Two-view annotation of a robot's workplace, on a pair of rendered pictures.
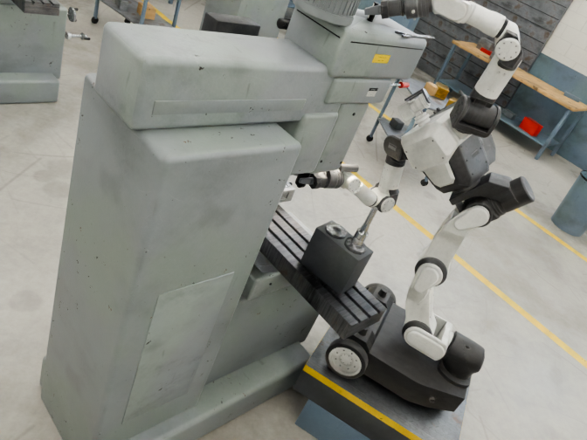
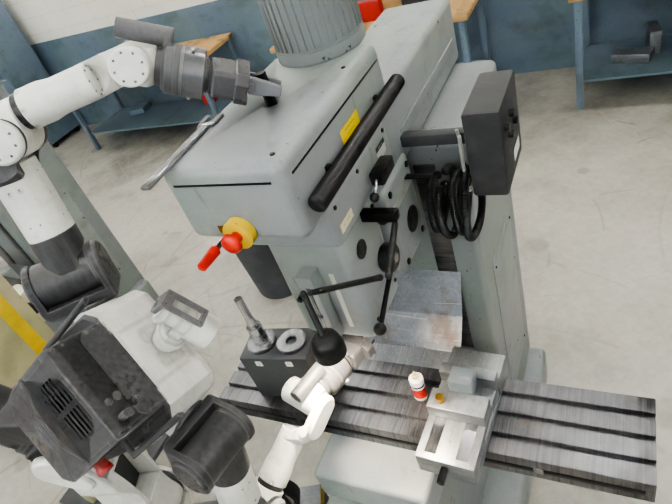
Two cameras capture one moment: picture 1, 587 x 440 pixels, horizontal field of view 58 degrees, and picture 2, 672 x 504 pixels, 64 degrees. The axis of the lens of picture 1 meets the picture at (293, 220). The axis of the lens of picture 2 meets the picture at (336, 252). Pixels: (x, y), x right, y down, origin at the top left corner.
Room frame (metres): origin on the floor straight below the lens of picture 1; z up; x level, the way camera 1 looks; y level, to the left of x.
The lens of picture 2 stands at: (2.94, 0.06, 2.26)
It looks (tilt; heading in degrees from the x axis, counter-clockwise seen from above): 37 degrees down; 181
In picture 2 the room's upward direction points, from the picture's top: 21 degrees counter-clockwise
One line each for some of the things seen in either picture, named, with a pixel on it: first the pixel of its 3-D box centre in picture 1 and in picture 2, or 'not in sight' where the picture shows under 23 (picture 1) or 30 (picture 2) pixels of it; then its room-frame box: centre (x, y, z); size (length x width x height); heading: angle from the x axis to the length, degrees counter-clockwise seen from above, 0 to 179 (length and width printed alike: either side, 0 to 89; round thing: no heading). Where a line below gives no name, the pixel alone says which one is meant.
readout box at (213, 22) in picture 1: (224, 45); (496, 132); (1.88, 0.48, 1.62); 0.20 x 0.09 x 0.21; 145
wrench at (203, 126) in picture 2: (417, 36); (183, 149); (2.00, -0.14, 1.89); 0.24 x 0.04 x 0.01; 148
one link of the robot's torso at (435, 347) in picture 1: (428, 333); not in sight; (2.02, -0.81, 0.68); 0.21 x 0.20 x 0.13; 77
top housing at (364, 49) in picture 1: (357, 41); (289, 135); (1.92, 0.04, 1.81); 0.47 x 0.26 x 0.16; 145
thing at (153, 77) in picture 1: (238, 79); (383, 91); (1.52, 0.32, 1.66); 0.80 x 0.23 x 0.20; 145
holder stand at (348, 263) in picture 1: (336, 255); (287, 361); (1.76, -0.22, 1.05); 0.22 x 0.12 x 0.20; 63
